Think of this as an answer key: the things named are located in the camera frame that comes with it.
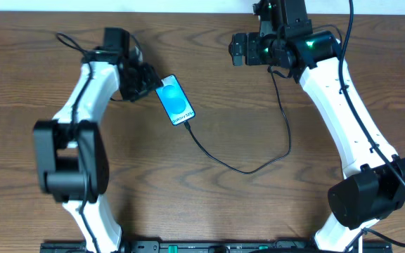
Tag blue Galaxy smartphone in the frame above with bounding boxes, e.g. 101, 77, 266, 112
155, 74, 195, 126

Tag black USB charging cable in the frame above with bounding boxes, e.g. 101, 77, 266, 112
183, 23, 344, 175

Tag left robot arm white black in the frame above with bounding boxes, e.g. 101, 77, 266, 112
33, 27, 162, 252

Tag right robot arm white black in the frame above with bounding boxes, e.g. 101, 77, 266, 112
229, 1, 405, 252

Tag black left camera cable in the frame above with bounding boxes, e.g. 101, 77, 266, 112
55, 32, 143, 253

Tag black camera cable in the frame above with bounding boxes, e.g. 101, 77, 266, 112
337, 0, 405, 249
55, 32, 143, 253

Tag black right camera cable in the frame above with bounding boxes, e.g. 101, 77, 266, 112
337, 0, 405, 249

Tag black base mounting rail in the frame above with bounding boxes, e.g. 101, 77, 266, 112
39, 239, 393, 253

